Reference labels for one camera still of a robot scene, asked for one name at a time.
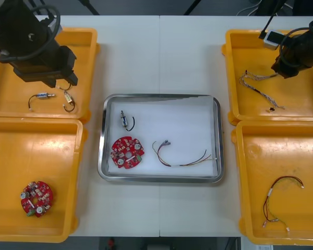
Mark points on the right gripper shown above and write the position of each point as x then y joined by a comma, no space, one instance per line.
296,57

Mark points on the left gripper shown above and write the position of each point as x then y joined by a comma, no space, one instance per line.
52,65

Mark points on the metal solenoid with blue label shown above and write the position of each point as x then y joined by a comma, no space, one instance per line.
41,96
123,121

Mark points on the round red circuit board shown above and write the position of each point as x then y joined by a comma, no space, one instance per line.
120,145
43,188

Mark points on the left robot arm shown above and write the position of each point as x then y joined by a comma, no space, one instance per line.
15,31

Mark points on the metal solenoid with white label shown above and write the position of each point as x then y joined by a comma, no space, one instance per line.
67,97

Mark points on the yellow-orange plastic bin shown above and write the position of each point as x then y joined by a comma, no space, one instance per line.
276,156
13,104
28,156
250,52

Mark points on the steel tray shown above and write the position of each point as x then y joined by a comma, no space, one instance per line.
101,145

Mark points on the black stand leg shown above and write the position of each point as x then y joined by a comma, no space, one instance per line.
90,6
193,6

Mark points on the white sheet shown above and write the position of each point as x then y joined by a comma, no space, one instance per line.
185,125

